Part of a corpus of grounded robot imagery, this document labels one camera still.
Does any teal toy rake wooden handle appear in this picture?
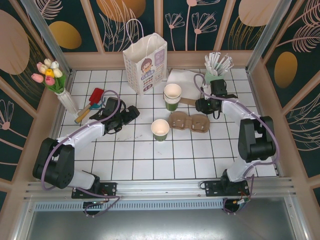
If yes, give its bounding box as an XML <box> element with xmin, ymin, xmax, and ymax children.
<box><xmin>79</xmin><ymin>97</ymin><xmax>108</xmax><ymax>118</ymax></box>

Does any grey slotted cable duct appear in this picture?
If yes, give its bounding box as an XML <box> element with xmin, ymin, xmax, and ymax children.
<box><xmin>33</xmin><ymin>201</ymin><xmax>226</xmax><ymax>211</ymax></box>

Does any red toy shovel wooden handle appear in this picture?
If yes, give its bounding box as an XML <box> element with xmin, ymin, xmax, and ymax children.
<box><xmin>74</xmin><ymin>87</ymin><xmax>105</xmax><ymax>124</ymax></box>

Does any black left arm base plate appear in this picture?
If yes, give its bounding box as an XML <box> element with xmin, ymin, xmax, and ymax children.
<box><xmin>71</xmin><ymin>181</ymin><xmax>118</xmax><ymax>200</ymax></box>

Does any white cartoon print paper bag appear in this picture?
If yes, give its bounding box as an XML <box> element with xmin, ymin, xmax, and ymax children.
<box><xmin>122</xmin><ymin>18</ymin><xmax>168</xmax><ymax>97</ymax></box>

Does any black round cable port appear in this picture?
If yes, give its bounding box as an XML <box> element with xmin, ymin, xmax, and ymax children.
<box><xmin>223</xmin><ymin>198</ymin><xmax>251</xmax><ymax>215</ymax></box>
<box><xmin>83</xmin><ymin>200</ymin><xmax>106</xmax><ymax>218</ymax></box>

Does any aluminium mounting rail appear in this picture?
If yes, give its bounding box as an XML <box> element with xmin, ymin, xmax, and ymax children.
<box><xmin>23</xmin><ymin>176</ymin><xmax>299</xmax><ymax>202</ymax></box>

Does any stack of white napkins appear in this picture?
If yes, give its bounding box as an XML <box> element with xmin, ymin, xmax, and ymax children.
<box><xmin>166</xmin><ymin>67</ymin><xmax>205</xmax><ymax>100</ymax></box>

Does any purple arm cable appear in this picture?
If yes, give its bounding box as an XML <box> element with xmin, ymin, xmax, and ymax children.
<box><xmin>41</xmin><ymin>90</ymin><xmax>126</xmax><ymax>219</ymax></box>
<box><xmin>193</xmin><ymin>73</ymin><xmax>280</xmax><ymax>216</ymax></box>

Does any stack of green paper cups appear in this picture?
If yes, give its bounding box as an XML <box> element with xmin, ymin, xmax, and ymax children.
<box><xmin>163</xmin><ymin>83</ymin><xmax>182</xmax><ymax>112</ymax></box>

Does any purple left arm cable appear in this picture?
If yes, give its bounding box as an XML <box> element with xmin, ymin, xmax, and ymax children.
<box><xmin>41</xmin><ymin>90</ymin><xmax>126</xmax><ymax>219</ymax></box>

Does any green paper coffee cup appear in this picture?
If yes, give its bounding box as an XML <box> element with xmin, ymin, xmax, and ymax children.
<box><xmin>150</xmin><ymin>118</ymin><xmax>171</xmax><ymax>143</ymax></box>

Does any aluminium frame post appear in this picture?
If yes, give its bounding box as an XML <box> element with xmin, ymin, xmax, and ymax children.
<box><xmin>19</xmin><ymin>0</ymin><xmax>74</xmax><ymax>74</ymax></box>
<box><xmin>245</xmin><ymin>0</ymin><xmax>294</xmax><ymax>75</ymax></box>

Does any white wrapped straw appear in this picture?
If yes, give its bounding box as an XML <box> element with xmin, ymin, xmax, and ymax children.
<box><xmin>208</xmin><ymin>51</ymin><xmax>217</xmax><ymax>75</ymax></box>
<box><xmin>204</xmin><ymin>55</ymin><xmax>214</xmax><ymax>74</ymax></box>
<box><xmin>222</xmin><ymin>62</ymin><xmax>235</xmax><ymax>76</ymax></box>
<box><xmin>217</xmin><ymin>53</ymin><xmax>230</xmax><ymax>76</ymax></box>
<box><xmin>212</xmin><ymin>51</ymin><xmax>221</xmax><ymax>75</ymax></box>
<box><xmin>220</xmin><ymin>56</ymin><xmax>233</xmax><ymax>76</ymax></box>

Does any brown cardboard cup carrier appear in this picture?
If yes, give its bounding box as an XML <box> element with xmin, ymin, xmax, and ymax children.
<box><xmin>169</xmin><ymin>111</ymin><xmax>211</xmax><ymax>134</ymax></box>

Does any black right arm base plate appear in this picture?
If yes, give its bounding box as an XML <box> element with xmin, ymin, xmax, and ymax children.
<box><xmin>204</xmin><ymin>179</ymin><xmax>251</xmax><ymax>198</ymax></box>

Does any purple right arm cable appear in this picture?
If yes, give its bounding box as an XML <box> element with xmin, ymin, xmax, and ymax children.
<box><xmin>193</xmin><ymin>73</ymin><xmax>280</xmax><ymax>216</ymax></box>

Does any white ribbed vase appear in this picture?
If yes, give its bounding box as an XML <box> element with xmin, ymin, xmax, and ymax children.
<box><xmin>57</xmin><ymin>90</ymin><xmax>80</xmax><ymax>115</ymax></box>

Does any mint green straw holder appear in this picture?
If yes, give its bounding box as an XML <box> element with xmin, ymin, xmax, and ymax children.
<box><xmin>202</xmin><ymin>69</ymin><xmax>226</xmax><ymax>87</ymax></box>

